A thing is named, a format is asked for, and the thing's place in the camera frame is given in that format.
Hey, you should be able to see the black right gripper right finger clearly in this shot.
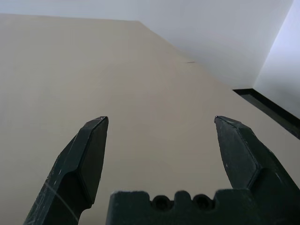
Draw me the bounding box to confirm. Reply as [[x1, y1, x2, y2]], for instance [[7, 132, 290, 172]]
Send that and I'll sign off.
[[214, 115, 300, 225]]

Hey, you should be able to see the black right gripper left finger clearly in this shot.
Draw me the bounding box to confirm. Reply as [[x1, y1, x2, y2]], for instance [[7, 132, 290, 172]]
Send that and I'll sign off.
[[23, 116, 109, 225]]

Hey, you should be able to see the black wall baseboard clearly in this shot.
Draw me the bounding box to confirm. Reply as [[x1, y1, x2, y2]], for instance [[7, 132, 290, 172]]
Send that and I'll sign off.
[[233, 88, 300, 140]]

